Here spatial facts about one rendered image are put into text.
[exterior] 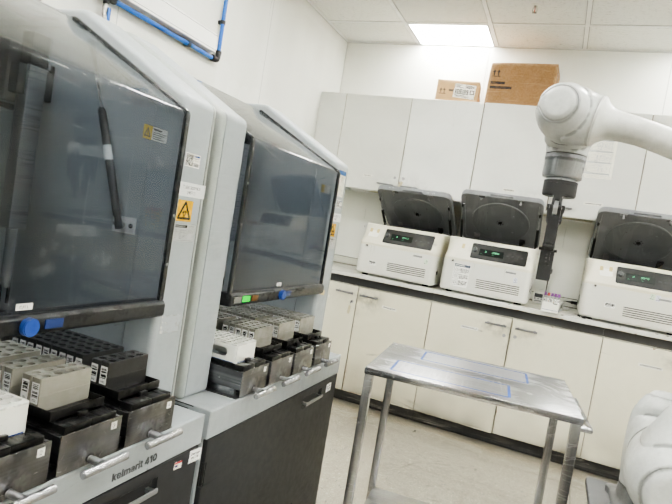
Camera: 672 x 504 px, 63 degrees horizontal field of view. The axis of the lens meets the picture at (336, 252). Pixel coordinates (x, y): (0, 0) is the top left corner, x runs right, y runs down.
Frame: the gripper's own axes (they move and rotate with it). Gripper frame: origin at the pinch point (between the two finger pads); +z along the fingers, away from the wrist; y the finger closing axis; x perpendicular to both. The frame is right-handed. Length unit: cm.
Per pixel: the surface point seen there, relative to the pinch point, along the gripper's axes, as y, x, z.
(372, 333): 219, 105, 69
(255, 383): -9, 66, 44
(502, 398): 19.1, 4.8, 38.1
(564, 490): 20, -15, 58
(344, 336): 218, 124, 75
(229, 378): -17, 70, 42
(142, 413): -53, 66, 41
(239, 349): -14, 70, 35
